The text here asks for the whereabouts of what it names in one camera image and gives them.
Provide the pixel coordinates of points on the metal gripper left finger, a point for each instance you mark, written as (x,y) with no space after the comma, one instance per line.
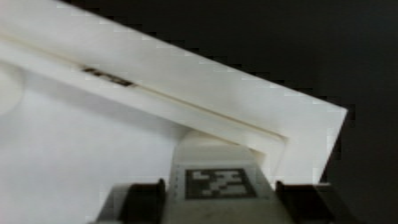
(143,205)

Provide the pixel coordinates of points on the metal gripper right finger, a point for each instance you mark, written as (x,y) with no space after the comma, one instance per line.
(310,203)

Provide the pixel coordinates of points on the white square tabletop part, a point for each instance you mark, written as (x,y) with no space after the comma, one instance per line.
(105,94)

